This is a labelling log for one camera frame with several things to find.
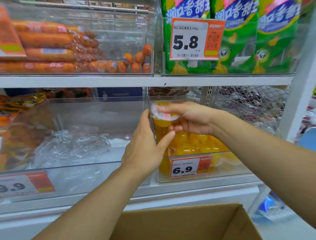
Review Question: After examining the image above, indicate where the white shelf upright post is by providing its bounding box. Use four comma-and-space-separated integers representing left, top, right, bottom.
278, 37, 316, 144

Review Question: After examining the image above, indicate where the yellow jelly cup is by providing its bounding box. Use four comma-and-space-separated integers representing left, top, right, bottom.
151, 102, 180, 128

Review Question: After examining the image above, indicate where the large orange white price tag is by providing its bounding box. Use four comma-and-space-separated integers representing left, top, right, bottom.
170, 17, 226, 61

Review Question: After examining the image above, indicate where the pile of yellow jelly cups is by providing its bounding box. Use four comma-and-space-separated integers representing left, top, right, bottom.
154, 124, 243, 174

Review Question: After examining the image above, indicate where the person's left forearm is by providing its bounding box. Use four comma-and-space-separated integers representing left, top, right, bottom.
32, 162, 151, 240

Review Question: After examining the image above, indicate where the blue plastic packet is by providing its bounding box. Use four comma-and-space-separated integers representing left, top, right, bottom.
256, 192, 283, 219

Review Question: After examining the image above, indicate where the empty clear plastic bin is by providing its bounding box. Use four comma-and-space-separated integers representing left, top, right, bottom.
0, 97, 151, 200

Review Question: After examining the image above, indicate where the crumpled clear plastic wrap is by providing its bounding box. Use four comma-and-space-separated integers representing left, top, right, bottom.
33, 126, 112, 169

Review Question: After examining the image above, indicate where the dark blue box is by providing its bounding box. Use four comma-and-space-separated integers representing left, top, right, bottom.
96, 88, 144, 100

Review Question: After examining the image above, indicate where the pile of orange sausages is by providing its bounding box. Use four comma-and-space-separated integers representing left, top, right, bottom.
0, 21, 154, 74

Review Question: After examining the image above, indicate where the pile of orange snack packets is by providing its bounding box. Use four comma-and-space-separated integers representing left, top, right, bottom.
0, 91, 51, 172

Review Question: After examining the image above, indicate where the clear bin with green packets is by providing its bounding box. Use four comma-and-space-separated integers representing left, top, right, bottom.
161, 0, 303, 76

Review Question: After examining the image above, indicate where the clear bin with jelly cups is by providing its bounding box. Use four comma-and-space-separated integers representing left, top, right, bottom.
147, 95, 253, 184

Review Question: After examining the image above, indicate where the white shelf board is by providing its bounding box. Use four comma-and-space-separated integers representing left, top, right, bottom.
0, 74, 295, 89
0, 180, 263, 216

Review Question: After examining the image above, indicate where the wire mesh shelf panel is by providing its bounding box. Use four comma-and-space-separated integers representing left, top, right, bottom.
201, 86, 290, 131

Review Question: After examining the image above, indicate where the brown cardboard box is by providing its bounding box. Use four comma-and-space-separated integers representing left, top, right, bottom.
109, 203, 263, 240

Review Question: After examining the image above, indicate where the person's right forearm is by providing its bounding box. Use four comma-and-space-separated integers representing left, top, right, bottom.
210, 110, 316, 229

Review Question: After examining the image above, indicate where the small orange white price tag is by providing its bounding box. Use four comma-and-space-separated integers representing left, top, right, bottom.
169, 155, 213, 179

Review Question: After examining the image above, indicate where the person's left hand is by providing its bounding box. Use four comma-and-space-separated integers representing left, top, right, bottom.
121, 108, 176, 176

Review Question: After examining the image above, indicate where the person's right hand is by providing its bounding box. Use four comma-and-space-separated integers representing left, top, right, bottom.
158, 101, 223, 136

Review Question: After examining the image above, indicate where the clear bin with sausages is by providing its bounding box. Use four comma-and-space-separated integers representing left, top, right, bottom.
0, 0, 159, 76

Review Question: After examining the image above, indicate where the green snack packet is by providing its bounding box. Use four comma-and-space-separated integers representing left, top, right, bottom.
253, 0, 302, 74
161, 0, 213, 75
212, 0, 259, 75

